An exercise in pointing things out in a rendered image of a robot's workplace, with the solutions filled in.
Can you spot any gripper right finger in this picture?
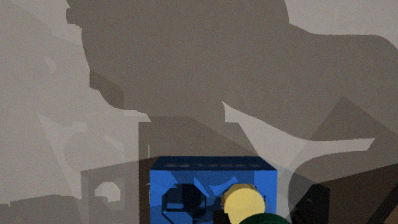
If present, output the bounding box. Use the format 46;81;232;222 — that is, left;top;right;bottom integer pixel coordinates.
292;209;323;224

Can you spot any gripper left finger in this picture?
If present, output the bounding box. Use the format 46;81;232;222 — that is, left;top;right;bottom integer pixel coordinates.
213;210;231;224

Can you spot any blue tube rack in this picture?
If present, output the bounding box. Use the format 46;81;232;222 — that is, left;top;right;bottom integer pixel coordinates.
150;156;277;224

